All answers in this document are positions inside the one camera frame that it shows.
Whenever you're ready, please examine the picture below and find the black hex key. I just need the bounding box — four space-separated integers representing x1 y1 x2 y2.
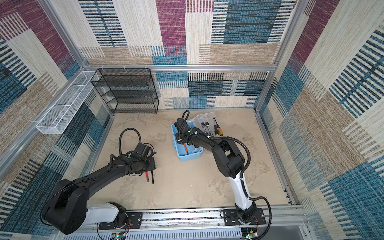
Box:
151 170 155 185

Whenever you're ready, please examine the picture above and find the yellow handled wrench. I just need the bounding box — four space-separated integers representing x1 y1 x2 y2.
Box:
205 122 214 136

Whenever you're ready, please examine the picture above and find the light blue plastic tool box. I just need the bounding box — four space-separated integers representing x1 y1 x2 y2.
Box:
171 110 222 162

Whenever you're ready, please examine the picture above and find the wooden handled screwdriver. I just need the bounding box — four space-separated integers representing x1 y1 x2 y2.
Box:
214 118 224 137

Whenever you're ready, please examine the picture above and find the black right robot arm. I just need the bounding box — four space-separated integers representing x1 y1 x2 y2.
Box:
174 118 257 224

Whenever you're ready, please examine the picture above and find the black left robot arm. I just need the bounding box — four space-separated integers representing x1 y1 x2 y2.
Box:
40 151 156 235

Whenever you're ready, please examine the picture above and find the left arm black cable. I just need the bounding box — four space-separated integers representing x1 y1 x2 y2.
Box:
118 127 142 157

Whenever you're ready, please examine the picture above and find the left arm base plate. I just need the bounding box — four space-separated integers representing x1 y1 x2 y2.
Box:
98 212 143 231

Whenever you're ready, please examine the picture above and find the black wire mesh shelf rack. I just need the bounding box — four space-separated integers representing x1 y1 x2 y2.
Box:
91 68 159 114

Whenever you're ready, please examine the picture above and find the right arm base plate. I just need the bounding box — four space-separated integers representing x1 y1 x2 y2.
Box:
220 208 267 226

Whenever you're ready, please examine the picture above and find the white wire mesh basket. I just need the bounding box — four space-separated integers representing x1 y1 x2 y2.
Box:
36 71 95 135

